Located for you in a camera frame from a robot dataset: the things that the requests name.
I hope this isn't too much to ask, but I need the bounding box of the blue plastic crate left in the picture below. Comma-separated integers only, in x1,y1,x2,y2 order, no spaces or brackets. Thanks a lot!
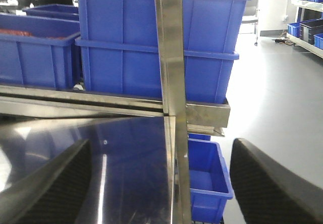
1,13,81,90

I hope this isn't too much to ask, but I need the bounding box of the steel rack frame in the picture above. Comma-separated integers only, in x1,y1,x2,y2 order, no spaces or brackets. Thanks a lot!
1,0,220,223

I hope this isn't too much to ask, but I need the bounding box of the blue plastic crate right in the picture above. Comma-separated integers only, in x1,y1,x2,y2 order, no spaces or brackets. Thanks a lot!
76,0,249,103

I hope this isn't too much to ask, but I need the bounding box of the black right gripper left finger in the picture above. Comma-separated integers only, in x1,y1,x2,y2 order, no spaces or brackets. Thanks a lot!
1,140,91,223

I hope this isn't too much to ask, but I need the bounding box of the steel shelving rack with bins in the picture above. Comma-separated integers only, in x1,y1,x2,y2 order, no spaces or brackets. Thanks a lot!
287,0,322,58

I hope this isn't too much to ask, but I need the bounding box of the blue plastic crate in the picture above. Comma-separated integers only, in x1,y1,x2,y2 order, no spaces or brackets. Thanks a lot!
76,0,249,103
1,13,81,90

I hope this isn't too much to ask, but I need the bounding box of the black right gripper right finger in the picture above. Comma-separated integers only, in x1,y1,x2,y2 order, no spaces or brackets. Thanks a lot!
230,138,322,223

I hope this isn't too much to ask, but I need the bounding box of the blue bin under table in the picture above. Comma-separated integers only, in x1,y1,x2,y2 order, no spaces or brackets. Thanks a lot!
188,138,233,223

